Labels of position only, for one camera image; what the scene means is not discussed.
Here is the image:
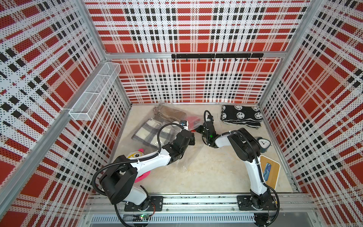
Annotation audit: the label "red knitted scarf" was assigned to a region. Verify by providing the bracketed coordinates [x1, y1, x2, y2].
[186, 115, 204, 131]

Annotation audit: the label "clear plastic vacuum bag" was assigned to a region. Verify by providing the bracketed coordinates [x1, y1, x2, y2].
[131, 102, 203, 171]

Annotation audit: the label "brown plaid scarf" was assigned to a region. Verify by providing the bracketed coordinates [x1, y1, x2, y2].
[153, 103, 187, 123]

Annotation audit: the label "black smiley face scarf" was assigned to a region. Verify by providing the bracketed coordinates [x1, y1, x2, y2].
[220, 105, 262, 128]

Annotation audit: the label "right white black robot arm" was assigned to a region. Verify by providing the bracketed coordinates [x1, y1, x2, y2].
[196, 122, 272, 199]

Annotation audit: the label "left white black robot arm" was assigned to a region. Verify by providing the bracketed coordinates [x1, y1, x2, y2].
[91, 120, 195, 211]

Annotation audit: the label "cream grey plaid scarf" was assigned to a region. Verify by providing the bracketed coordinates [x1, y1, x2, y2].
[131, 118, 178, 149]

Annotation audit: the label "pink panda toy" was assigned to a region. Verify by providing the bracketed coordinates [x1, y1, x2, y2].
[127, 148, 151, 183]

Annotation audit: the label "teal alarm clock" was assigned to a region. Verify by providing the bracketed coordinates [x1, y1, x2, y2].
[257, 137, 271, 153]

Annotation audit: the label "wooden board with blue print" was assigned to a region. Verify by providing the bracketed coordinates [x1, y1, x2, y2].
[260, 155, 281, 189]

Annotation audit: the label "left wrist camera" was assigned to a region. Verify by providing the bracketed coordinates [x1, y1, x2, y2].
[180, 120, 189, 130]

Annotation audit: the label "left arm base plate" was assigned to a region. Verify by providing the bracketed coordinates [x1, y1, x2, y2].
[124, 196, 164, 212]

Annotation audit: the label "black wall hook rail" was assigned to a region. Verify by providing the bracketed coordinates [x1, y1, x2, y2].
[171, 53, 264, 60]

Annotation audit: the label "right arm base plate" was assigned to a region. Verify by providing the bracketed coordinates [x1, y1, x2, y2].
[237, 195, 277, 211]

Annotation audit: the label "white wire mesh basket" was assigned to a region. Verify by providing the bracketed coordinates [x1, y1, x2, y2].
[69, 62, 121, 121]

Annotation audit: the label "aluminium front rail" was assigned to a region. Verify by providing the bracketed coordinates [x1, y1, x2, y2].
[82, 192, 318, 225]

